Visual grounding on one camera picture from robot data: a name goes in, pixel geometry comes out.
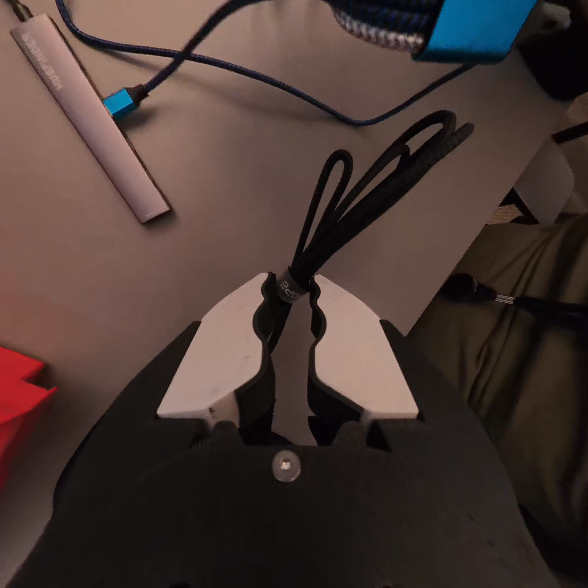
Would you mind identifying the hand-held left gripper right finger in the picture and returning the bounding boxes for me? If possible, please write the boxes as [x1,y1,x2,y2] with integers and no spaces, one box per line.
[306,274,420,445]

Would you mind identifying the black cable with metal collar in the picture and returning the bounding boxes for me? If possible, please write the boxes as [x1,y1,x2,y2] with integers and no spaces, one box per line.
[440,272,588,322]

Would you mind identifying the red plastic bin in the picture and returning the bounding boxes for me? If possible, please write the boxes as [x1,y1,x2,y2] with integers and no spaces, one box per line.
[0,345,58,488]

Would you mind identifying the silver braided cable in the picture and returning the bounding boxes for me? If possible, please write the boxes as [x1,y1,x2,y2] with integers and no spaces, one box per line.
[333,8,425,52]

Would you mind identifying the black braided cable bundle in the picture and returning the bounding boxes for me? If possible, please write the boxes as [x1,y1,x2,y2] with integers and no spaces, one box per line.
[269,109,475,350]

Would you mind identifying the grey usb hub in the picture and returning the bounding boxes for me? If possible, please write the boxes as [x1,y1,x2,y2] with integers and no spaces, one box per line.
[9,14,172,225]

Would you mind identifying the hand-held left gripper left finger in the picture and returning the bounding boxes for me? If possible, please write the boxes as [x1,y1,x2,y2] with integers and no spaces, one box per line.
[156,272,276,444]

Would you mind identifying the blue braided usb-c cable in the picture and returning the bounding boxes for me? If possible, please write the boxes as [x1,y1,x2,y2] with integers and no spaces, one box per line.
[55,0,539,128]

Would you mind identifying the person's olive pants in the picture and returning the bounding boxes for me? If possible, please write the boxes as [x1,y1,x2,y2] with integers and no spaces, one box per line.
[404,213,588,588]

